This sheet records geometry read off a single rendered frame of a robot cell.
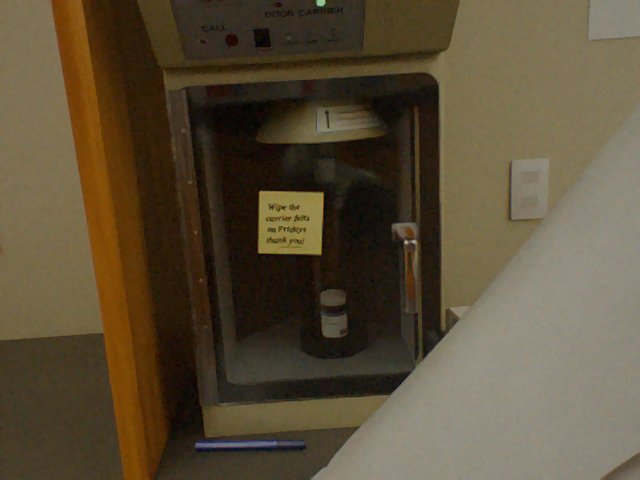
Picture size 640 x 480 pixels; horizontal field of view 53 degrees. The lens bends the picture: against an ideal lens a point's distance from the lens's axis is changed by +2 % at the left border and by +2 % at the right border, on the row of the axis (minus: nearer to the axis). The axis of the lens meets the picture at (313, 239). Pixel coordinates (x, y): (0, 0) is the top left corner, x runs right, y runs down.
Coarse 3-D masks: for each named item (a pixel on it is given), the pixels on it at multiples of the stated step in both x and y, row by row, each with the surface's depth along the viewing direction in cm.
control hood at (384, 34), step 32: (160, 0) 62; (384, 0) 63; (416, 0) 63; (448, 0) 64; (160, 32) 65; (384, 32) 67; (416, 32) 67; (448, 32) 67; (160, 64) 68; (192, 64) 69; (224, 64) 69
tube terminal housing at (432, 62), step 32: (256, 64) 71; (288, 64) 72; (320, 64) 72; (352, 64) 72; (384, 64) 72; (416, 64) 72; (224, 416) 82; (256, 416) 82; (288, 416) 83; (320, 416) 83; (352, 416) 83
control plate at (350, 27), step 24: (192, 0) 62; (216, 0) 62; (240, 0) 62; (264, 0) 62; (288, 0) 62; (312, 0) 62; (336, 0) 63; (360, 0) 63; (192, 24) 64; (216, 24) 64; (240, 24) 64; (264, 24) 65; (288, 24) 65; (312, 24) 65; (336, 24) 65; (360, 24) 65; (192, 48) 67; (216, 48) 67; (240, 48) 67; (264, 48) 67; (288, 48) 67; (312, 48) 68; (336, 48) 68; (360, 48) 68
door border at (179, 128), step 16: (176, 96) 71; (176, 112) 71; (176, 128) 72; (176, 144) 72; (192, 160) 73; (176, 176) 73; (192, 176) 73; (192, 192) 74; (192, 208) 74; (192, 224) 75; (192, 240) 75; (192, 256) 76; (192, 272) 76; (192, 288) 77; (192, 304) 77; (208, 304) 77; (208, 320) 78; (192, 336) 78; (208, 336) 78; (208, 352) 79; (208, 368) 79; (208, 384) 80; (208, 400) 80
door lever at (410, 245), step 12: (396, 228) 75; (408, 228) 75; (396, 240) 76; (408, 240) 71; (408, 252) 71; (408, 264) 71; (408, 276) 72; (408, 288) 72; (408, 300) 72; (408, 312) 73
